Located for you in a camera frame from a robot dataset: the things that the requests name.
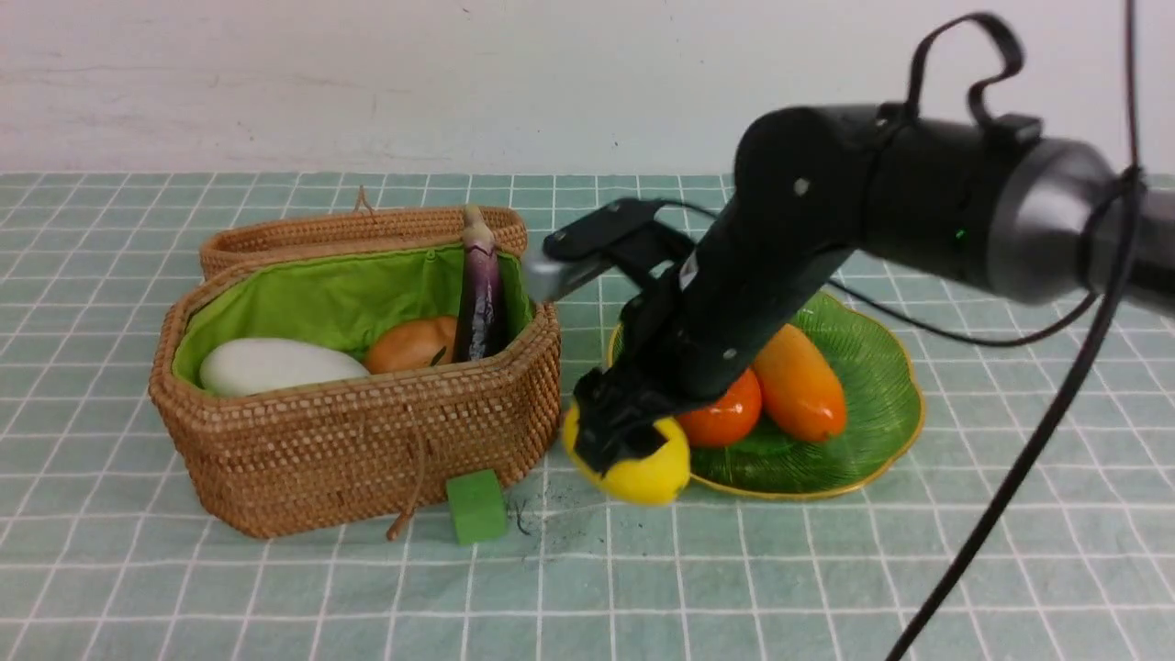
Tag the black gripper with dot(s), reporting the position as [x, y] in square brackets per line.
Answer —
[664, 370]

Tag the orange persimmon with green leaves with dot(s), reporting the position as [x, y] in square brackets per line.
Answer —
[728, 420]

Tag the yellow lemon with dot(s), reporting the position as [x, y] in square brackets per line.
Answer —
[655, 475]

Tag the orange yellow mango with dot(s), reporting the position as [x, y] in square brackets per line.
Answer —
[799, 389]

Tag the purple eggplant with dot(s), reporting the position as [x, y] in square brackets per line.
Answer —
[481, 329]

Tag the brown potato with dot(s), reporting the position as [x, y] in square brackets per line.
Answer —
[411, 345]

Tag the white eggplant with green leaves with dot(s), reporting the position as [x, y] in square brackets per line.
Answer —
[250, 366]

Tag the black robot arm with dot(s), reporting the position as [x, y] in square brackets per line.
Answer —
[995, 206]

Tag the green glass leaf plate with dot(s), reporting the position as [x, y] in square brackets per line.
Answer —
[885, 413]

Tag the green foam cube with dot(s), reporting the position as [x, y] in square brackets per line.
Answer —
[477, 505]

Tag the woven wicker basket green lining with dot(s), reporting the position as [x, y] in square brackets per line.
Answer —
[315, 456]

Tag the woven wicker basket lid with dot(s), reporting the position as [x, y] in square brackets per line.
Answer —
[363, 229]

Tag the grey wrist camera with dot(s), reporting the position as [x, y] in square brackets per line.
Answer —
[625, 235]

